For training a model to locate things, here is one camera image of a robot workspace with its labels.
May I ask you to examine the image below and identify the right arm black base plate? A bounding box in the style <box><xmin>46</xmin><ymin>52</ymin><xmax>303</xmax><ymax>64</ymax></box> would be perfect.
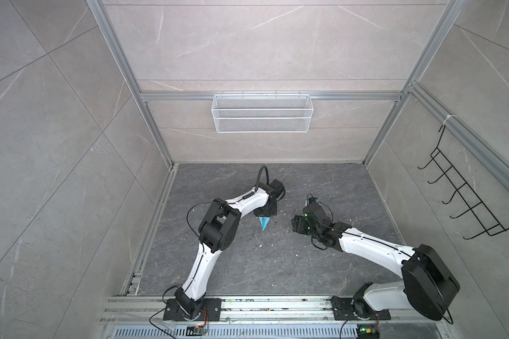
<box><xmin>330</xmin><ymin>296</ymin><xmax>391</xmax><ymax>321</ymax></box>

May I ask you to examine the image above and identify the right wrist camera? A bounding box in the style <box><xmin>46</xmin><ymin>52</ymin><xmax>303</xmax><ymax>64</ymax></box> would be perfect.
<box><xmin>303</xmin><ymin>196</ymin><xmax>333</xmax><ymax>223</ymax></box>

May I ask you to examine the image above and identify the left black cable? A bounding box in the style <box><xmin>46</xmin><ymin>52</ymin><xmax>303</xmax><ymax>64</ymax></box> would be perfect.
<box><xmin>185</xmin><ymin>164</ymin><xmax>271</xmax><ymax>238</ymax></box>

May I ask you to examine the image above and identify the right black cable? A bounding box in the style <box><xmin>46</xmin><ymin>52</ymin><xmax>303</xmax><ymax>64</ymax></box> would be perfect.
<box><xmin>305</xmin><ymin>194</ymin><xmax>336</xmax><ymax>251</ymax></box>

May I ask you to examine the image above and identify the white cable tie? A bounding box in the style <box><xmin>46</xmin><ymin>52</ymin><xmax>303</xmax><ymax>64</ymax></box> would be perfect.
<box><xmin>442</xmin><ymin>114</ymin><xmax>458</xmax><ymax>126</ymax></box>

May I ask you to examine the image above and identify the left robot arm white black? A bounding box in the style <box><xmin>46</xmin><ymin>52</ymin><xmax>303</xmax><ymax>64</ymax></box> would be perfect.
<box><xmin>175</xmin><ymin>180</ymin><xmax>285</xmax><ymax>319</ymax></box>

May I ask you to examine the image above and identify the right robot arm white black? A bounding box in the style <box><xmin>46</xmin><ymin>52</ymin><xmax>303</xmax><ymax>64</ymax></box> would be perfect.
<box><xmin>291</xmin><ymin>203</ymin><xmax>460</xmax><ymax>323</ymax></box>

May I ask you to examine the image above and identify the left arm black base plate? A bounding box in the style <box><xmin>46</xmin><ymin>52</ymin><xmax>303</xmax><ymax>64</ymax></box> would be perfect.
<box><xmin>163</xmin><ymin>298</ymin><xmax>223</xmax><ymax>321</ymax></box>

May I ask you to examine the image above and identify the aluminium mounting rail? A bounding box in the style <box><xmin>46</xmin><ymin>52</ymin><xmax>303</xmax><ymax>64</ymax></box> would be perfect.
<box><xmin>98</xmin><ymin>296</ymin><xmax>431</xmax><ymax>324</ymax></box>

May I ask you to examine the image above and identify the light blue paper sheet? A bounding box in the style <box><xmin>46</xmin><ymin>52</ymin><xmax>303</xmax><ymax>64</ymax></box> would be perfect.
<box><xmin>258</xmin><ymin>216</ymin><xmax>271</xmax><ymax>230</ymax></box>

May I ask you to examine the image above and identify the black cable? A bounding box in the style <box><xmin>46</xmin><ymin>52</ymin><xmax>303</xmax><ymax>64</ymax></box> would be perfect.
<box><xmin>305</xmin><ymin>194</ymin><xmax>336</xmax><ymax>251</ymax></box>
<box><xmin>185</xmin><ymin>164</ymin><xmax>271</xmax><ymax>238</ymax></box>

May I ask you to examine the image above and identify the black wire hook rack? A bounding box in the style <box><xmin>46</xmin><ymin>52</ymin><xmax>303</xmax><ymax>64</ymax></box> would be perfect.
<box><xmin>417</xmin><ymin>125</ymin><xmax>509</xmax><ymax>240</ymax></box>

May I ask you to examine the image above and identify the white wire mesh basket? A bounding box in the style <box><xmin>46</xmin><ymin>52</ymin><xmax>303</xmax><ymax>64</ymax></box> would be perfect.
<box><xmin>212</xmin><ymin>94</ymin><xmax>314</xmax><ymax>134</ymax></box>

